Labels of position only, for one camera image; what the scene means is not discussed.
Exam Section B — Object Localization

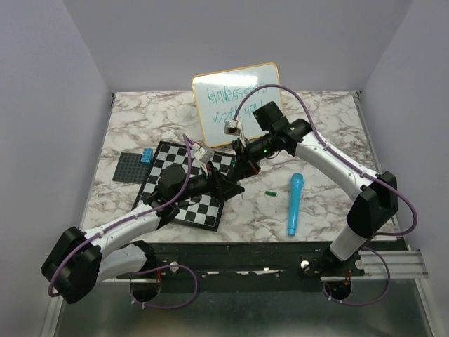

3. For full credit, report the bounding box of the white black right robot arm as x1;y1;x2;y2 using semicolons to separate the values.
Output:
229;102;398;275

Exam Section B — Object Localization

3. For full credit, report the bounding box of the blue lego brick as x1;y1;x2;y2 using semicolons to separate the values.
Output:
140;147;154;164

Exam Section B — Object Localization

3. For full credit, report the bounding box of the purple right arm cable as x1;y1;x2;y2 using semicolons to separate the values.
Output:
234;84;418;239

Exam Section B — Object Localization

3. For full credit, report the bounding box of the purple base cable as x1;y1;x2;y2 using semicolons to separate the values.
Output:
130;263;199;310
322;246;391;305

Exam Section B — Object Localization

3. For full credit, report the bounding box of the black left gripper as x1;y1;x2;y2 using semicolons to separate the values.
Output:
173;160;245;204

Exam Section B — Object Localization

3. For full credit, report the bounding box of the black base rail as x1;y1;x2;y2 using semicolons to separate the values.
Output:
112;239;366;294

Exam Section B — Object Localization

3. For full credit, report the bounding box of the blue toy microphone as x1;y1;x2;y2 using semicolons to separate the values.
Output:
287;173;304;237

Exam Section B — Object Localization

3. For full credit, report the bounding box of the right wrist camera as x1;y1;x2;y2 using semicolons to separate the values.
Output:
224;119;245;140

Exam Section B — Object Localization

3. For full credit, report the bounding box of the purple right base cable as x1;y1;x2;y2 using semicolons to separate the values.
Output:
322;246;391;305

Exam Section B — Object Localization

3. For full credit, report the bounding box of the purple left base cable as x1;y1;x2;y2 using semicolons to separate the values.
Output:
130;263;199;310

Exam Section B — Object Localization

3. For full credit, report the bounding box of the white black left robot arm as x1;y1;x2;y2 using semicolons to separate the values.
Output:
41;164;244;304

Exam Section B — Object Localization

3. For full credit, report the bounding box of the dark grey lego baseplate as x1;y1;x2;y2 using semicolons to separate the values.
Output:
112;152;150;184

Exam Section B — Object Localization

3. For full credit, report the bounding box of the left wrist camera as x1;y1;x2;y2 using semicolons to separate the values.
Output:
191;142;215;171

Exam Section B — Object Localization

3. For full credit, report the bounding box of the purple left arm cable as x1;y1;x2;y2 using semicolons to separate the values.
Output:
48;134;194;298

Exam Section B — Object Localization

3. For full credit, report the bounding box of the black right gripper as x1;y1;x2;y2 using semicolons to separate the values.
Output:
229;131;276;182

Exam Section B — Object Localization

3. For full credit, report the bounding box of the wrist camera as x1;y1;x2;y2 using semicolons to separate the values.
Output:
224;119;245;140
191;142;215;171

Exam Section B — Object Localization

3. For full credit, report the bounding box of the yellow framed whiteboard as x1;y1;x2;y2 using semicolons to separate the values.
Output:
192;62;283;147

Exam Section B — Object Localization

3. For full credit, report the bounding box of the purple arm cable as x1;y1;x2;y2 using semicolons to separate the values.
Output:
234;84;418;239
48;134;194;298

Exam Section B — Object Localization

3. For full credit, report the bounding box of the black white chessboard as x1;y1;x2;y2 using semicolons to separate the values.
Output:
133;141;235;232

